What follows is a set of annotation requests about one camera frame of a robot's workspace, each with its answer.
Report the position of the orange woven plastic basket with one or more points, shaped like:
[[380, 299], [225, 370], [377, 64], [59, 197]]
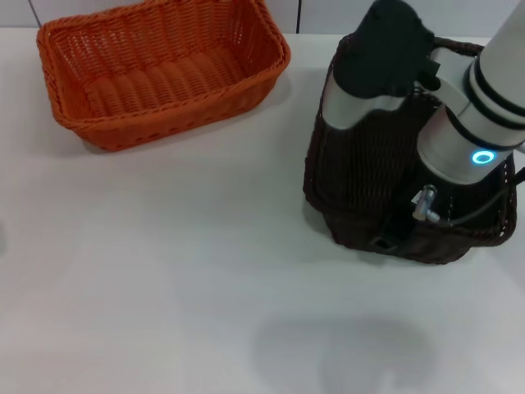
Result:
[[164, 82]]

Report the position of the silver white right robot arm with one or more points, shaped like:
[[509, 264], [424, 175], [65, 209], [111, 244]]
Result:
[[451, 135]]

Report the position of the dark brown woven basket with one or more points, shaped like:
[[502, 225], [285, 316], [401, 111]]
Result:
[[361, 164]]

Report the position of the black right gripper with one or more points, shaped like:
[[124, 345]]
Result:
[[426, 227]]

